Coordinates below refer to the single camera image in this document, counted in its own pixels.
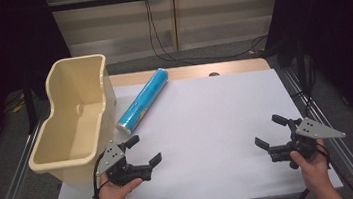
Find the beige plastic bin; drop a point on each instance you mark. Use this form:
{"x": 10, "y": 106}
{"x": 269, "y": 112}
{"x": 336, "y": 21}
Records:
{"x": 76, "y": 124}

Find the blue cylindrical tube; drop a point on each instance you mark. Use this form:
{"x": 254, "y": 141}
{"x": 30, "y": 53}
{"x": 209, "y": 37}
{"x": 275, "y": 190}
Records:
{"x": 144, "y": 99}

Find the white table mat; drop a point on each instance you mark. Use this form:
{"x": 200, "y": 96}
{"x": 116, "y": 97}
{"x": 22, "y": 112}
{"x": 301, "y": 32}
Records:
{"x": 207, "y": 126}

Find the person's right hand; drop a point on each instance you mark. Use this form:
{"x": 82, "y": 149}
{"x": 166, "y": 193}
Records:
{"x": 315, "y": 169}

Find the black upright stand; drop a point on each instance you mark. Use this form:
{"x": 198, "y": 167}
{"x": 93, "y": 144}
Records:
{"x": 29, "y": 102}
{"x": 301, "y": 65}

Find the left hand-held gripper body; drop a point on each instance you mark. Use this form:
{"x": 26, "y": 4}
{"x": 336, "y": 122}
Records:
{"x": 112, "y": 155}

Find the person's left hand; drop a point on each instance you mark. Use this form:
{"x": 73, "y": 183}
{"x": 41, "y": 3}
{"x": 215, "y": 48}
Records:
{"x": 113, "y": 195}

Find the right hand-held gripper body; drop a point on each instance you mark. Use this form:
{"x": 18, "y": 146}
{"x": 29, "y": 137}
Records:
{"x": 312, "y": 130}

